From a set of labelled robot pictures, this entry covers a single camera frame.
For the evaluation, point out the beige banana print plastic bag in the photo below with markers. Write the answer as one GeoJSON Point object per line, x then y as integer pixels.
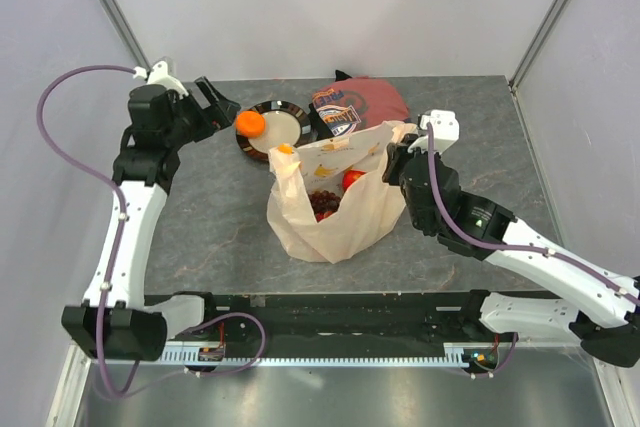
{"type": "Point", "coordinates": [368, 211]}

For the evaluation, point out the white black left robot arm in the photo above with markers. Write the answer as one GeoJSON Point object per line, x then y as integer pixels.
{"type": "Point", "coordinates": [113, 320]}

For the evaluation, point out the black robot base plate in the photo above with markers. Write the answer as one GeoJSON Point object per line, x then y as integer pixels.
{"type": "Point", "coordinates": [431, 317]}

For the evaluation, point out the black folded garment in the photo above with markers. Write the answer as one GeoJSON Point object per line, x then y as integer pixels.
{"type": "Point", "coordinates": [322, 129]}

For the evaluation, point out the grey slotted cable duct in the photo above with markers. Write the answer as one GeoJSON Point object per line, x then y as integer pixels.
{"type": "Point", "coordinates": [181, 354]}

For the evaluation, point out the aluminium cross rail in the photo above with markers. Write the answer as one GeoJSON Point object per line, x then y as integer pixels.
{"type": "Point", "coordinates": [550, 342]}

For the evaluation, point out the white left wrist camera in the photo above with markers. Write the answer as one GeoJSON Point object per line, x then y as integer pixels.
{"type": "Point", "coordinates": [161, 73]}

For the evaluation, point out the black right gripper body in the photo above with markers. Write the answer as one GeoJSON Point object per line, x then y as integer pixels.
{"type": "Point", "coordinates": [393, 172]}

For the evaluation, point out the black fruit plate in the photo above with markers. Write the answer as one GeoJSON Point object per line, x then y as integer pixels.
{"type": "Point", "coordinates": [286, 123]}

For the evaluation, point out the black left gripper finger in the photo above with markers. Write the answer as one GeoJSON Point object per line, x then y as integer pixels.
{"type": "Point", "coordinates": [225, 113]}
{"type": "Point", "coordinates": [204, 93]}

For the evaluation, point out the orange fruit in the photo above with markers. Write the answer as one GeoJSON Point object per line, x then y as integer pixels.
{"type": "Point", "coordinates": [250, 124]}

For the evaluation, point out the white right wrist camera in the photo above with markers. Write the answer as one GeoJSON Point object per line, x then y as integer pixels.
{"type": "Point", "coordinates": [440, 126]}

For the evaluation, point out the red printed folded t-shirt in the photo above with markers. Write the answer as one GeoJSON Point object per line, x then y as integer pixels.
{"type": "Point", "coordinates": [360, 103]}

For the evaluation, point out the dark purple grape bunch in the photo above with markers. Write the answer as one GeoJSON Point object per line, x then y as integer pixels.
{"type": "Point", "coordinates": [324, 201]}

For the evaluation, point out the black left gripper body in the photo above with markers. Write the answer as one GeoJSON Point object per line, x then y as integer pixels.
{"type": "Point", "coordinates": [204, 122]}

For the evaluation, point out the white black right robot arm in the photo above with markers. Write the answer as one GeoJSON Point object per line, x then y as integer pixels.
{"type": "Point", "coordinates": [591, 306]}

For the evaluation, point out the red apple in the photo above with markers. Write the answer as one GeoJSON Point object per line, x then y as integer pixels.
{"type": "Point", "coordinates": [350, 177]}

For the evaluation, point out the red cherry tomatoes cluster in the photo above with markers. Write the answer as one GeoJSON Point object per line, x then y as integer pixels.
{"type": "Point", "coordinates": [324, 215]}

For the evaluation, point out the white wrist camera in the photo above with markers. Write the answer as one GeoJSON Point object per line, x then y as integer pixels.
{"type": "Point", "coordinates": [440, 126]}
{"type": "Point", "coordinates": [161, 73]}

